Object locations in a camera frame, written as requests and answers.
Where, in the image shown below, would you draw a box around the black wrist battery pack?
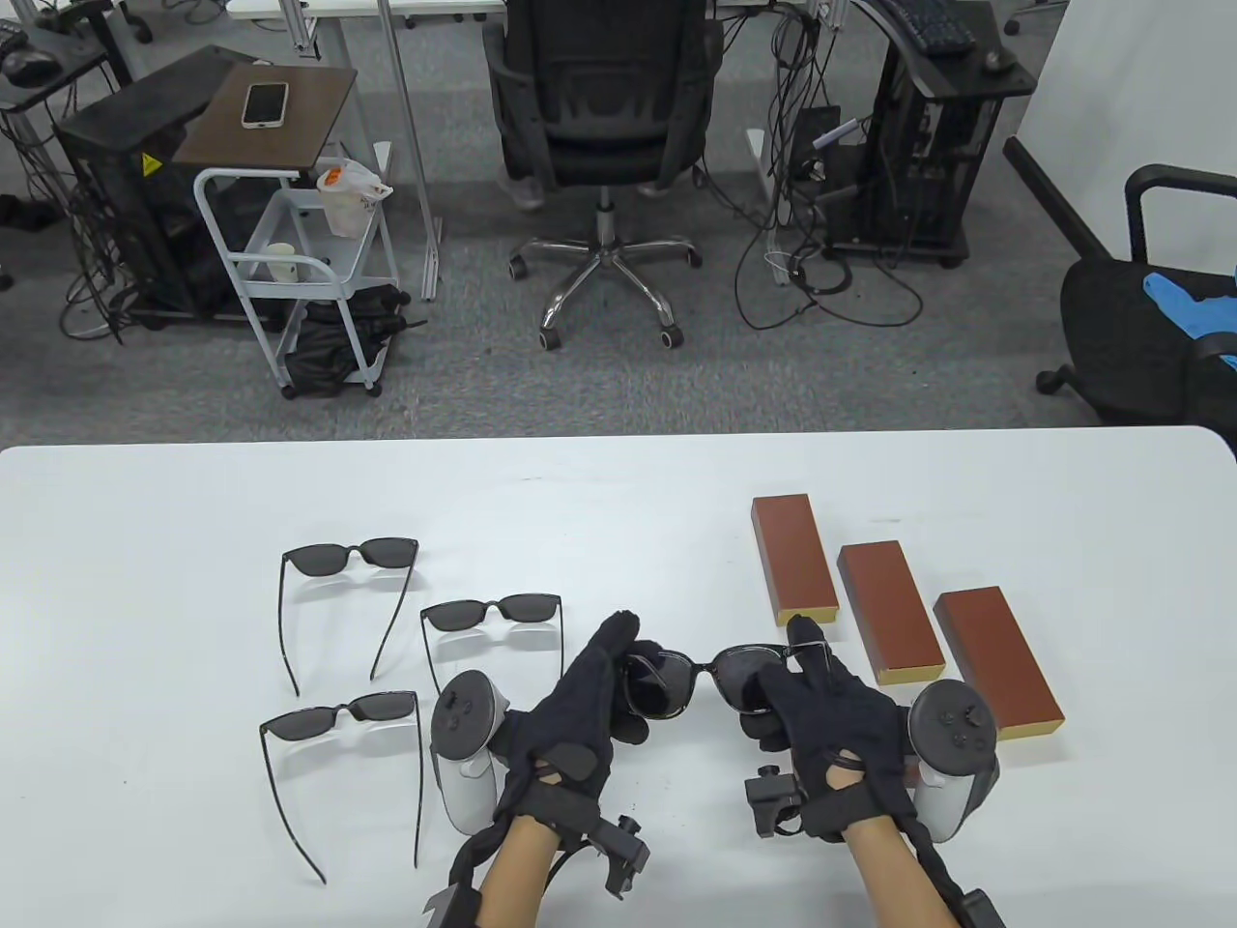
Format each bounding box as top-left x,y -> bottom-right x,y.
952,889 -> 1011,928
425,884 -> 484,928

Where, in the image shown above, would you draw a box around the person's left hand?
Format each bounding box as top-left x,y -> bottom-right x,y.
495,611 -> 650,827

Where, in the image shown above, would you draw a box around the white smartphone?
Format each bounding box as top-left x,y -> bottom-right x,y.
241,81 -> 290,131

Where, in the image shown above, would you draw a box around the blue cloth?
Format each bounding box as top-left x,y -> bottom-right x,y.
1142,271 -> 1237,373

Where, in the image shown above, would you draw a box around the black armchair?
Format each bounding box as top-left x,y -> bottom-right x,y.
1036,164 -> 1237,436

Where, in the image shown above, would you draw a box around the tangle of black cables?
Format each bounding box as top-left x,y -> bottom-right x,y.
734,164 -> 924,330

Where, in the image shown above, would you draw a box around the brown sliding storage box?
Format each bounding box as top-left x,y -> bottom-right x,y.
837,540 -> 947,687
933,586 -> 1066,743
751,494 -> 840,629

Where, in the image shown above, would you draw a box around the black mesh office chair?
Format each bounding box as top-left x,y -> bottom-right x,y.
481,0 -> 726,351

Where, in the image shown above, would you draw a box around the black keyboard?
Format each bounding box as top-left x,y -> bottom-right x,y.
884,0 -> 979,54

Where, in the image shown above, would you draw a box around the silver aluminium post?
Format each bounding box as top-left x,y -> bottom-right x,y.
375,0 -> 446,303

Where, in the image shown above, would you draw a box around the black equipment cabinet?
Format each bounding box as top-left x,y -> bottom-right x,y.
53,45 -> 267,325

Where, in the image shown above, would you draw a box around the brown side table top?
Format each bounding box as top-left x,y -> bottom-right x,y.
172,66 -> 360,175

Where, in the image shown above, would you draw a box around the white plastic bag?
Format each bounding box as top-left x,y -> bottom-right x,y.
316,157 -> 394,239

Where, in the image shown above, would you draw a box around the black bag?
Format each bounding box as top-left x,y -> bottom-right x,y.
283,285 -> 426,395

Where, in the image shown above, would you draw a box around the person's right hand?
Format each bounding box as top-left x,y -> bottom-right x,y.
739,617 -> 914,842

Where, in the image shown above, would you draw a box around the person's left forearm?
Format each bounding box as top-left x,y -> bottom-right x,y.
478,815 -> 566,928

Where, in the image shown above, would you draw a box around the black computer tower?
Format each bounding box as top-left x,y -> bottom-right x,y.
865,58 -> 1001,247

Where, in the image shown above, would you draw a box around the person's right forearm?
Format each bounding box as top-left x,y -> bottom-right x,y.
839,812 -> 953,928

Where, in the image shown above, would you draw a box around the black sunglasses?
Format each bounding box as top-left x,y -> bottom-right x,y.
259,690 -> 426,885
278,537 -> 420,697
419,593 -> 565,740
614,643 -> 832,721

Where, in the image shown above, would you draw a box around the white utility cart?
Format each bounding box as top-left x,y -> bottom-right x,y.
193,155 -> 402,399

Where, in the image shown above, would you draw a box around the black desk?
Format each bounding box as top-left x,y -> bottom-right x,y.
0,19 -> 122,112

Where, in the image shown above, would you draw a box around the grey tracking controller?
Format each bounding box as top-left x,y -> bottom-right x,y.
430,670 -> 513,837
906,681 -> 998,840

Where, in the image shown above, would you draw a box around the black computer cart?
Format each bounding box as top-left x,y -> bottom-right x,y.
829,0 -> 1038,270

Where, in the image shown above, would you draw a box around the white partition board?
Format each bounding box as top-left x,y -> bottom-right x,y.
1003,0 -> 1237,281

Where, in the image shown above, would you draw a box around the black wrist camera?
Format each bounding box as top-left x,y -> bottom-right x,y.
744,766 -> 808,840
565,815 -> 651,900

